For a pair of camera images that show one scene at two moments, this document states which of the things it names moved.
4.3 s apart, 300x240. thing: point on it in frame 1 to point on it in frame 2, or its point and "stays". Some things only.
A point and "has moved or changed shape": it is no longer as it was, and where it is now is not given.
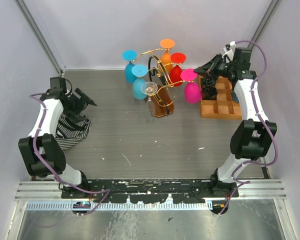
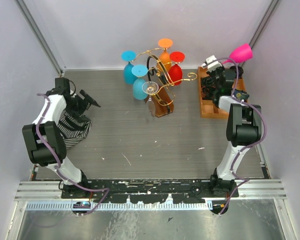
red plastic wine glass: x=176 y=72 stays
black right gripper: x=210 y=65 to x=210 y=72
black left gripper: x=83 y=102 stays
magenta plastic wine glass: x=192 y=92 has moved or changed shape
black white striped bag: x=69 y=132 stays
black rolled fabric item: x=209 y=89 stays
